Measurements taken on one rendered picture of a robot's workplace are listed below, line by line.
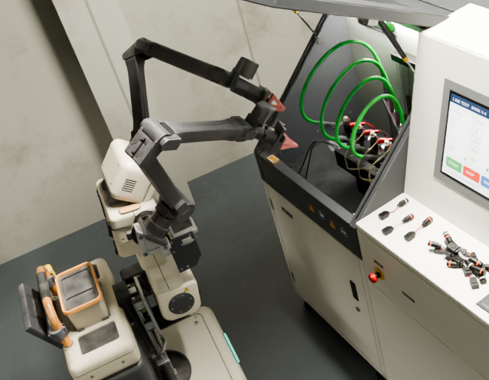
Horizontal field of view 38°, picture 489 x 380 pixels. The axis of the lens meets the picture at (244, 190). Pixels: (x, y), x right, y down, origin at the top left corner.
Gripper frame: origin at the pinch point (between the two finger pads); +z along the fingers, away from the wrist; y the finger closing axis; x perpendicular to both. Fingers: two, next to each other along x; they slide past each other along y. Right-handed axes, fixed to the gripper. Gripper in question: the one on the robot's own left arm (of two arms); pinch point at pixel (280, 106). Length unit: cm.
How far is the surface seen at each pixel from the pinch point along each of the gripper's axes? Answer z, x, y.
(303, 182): 25.7, 23.1, 6.2
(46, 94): -63, 70, 163
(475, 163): 43, -17, -56
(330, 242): 44, 38, -4
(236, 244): 61, 93, 114
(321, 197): 29.4, 23.0, -6.0
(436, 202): 50, 1, -39
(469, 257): 54, 9, -64
